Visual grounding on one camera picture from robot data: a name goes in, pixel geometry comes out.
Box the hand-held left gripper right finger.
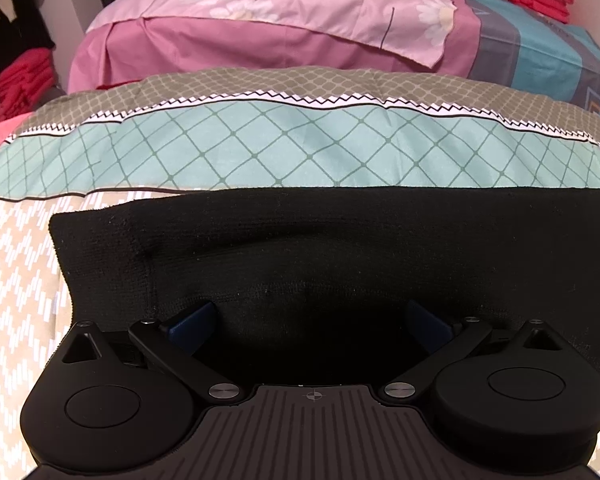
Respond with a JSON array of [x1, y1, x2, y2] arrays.
[[379, 300, 569, 404]]

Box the coral pink cloth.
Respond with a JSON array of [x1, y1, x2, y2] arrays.
[[0, 114, 37, 162]]

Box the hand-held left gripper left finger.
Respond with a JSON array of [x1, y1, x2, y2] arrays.
[[50, 301, 245, 404]]

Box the beige teal patterned bedsheet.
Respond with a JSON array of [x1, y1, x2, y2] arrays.
[[0, 66, 600, 480]]

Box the pink floral pillow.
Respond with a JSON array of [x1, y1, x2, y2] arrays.
[[87, 0, 484, 71]]

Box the black pants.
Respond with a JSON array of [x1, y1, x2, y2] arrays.
[[49, 186, 600, 379]]

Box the blue grey striped sheet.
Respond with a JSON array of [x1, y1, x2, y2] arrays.
[[454, 0, 600, 122]]

